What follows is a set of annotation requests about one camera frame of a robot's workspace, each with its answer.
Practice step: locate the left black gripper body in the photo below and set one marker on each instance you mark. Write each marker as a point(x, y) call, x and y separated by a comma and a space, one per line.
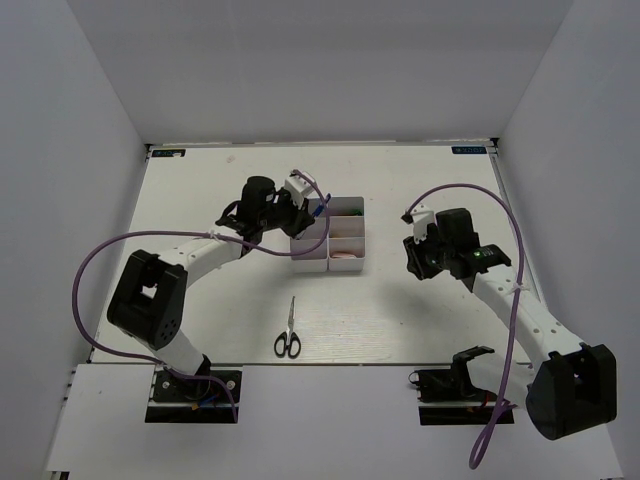
point(284, 214)

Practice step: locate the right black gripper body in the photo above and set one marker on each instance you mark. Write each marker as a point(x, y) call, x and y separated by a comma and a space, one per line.
point(429, 256)

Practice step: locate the blue ballpoint pen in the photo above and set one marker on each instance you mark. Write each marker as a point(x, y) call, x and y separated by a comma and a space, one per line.
point(321, 207)

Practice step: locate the black-handled scissors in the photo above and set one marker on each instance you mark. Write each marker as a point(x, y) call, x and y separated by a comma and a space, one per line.
point(288, 343)

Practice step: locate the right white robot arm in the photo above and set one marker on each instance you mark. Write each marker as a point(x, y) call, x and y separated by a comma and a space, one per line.
point(567, 387)

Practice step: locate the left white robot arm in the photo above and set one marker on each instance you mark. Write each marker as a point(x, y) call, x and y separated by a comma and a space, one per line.
point(148, 302)

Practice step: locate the left white compartment organizer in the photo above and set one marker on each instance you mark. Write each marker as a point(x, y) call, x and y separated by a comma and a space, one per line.
point(311, 248)

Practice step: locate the white compartment organizer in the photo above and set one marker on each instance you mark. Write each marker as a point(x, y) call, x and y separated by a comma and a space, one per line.
point(353, 234)
point(311, 248)

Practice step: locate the right white compartment organizer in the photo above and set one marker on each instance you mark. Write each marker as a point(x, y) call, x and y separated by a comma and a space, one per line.
point(353, 234)

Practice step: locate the right blue corner label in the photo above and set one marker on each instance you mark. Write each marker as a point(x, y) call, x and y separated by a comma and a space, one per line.
point(469, 150)

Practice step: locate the blue corner label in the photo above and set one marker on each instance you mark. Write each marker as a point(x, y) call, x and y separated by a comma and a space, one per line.
point(469, 150)
point(168, 153)

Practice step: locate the left blue corner label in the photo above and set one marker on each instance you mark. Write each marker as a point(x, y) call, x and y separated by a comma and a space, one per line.
point(168, 153)

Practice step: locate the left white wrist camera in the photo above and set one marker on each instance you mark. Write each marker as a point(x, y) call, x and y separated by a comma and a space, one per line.
point(299, 185)

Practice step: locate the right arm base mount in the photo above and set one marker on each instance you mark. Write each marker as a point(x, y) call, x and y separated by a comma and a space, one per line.
point(448, 397)

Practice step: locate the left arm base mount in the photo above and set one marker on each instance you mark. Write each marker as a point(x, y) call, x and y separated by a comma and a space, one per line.
point(176, 401)

